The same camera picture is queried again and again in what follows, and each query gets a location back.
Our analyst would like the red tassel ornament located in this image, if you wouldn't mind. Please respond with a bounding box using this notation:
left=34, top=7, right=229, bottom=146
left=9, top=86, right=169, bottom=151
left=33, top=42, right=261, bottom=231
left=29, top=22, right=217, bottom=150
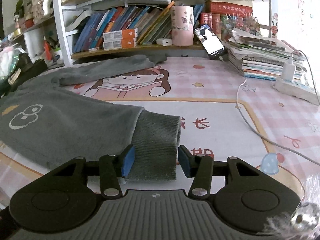
left=43, top=37, right=52, bottom=61

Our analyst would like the pink plush in plastic bag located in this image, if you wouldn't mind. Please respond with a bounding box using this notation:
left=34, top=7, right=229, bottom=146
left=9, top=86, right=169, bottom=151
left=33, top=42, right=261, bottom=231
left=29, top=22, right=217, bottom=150
left=0, top=46, right=25, bottom=82

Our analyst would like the pink cartoon cylinder cup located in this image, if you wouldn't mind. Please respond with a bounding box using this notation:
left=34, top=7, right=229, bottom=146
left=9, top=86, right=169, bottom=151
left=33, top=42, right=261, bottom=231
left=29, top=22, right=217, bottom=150
left=170, top=6, right=194, bottom=47

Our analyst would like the black smartphone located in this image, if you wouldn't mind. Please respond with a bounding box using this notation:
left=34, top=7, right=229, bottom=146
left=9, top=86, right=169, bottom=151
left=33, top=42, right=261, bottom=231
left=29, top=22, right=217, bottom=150
left=194, top=24, right=227, bottom=60

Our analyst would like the orange white medicine box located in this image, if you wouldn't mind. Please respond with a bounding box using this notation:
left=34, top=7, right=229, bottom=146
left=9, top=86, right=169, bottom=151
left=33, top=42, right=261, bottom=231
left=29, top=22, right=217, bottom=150
left=103, top=28, right=138, bottom=42
left=103, top=38, right=137, bottom=50

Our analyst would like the row of leaning books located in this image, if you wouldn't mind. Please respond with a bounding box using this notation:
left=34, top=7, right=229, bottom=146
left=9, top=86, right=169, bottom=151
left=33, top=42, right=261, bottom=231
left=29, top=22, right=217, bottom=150
left=72, top=2, right=175, bottom=54

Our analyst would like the red thick dictionary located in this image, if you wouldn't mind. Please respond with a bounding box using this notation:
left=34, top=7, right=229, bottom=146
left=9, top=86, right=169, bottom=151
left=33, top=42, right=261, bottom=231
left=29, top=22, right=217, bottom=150
left=205, top=1, right=253, bottom=17

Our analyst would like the pink checkered table mat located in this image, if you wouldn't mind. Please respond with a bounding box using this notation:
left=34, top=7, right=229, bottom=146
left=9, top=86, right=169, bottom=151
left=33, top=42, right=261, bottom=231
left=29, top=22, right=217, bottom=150
left=0, top=56, right=320, bottom=205

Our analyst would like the white charging cable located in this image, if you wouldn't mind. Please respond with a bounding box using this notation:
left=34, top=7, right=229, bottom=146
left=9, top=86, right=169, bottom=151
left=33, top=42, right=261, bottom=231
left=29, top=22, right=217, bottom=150
left=235, top=49, right=320, bottom=167

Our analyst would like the stack of notebooks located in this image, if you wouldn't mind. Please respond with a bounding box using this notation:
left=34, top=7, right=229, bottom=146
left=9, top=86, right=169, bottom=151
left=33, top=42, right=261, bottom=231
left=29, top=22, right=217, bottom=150
left=223, top=28, right=307, bottom=82

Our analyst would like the lower orange white medicine box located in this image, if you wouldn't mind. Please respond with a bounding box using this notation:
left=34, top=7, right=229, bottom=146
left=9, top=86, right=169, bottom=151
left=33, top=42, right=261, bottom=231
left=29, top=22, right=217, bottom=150
left=103, top=38, right=137, bottom=50

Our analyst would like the grey sweatshirt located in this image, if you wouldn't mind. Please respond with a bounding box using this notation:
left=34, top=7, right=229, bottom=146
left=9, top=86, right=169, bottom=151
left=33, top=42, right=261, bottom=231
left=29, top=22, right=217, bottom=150
left=1, top=55, right=181, bottom=180

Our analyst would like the white power strip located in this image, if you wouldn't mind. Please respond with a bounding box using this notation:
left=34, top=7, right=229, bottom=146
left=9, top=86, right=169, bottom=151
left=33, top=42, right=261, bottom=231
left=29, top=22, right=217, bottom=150
left=273, top=77, right=319, bottom=106

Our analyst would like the upper orange white medicine box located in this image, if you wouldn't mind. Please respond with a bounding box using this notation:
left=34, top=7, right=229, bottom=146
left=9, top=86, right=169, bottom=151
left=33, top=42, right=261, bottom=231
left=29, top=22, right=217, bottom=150
left=103, top=28, right=138, bottom=42

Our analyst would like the small white adapter cube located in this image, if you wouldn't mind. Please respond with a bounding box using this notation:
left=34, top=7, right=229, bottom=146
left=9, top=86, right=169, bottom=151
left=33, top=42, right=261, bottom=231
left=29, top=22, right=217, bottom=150
left=156, top=38, right=172, bottom=47

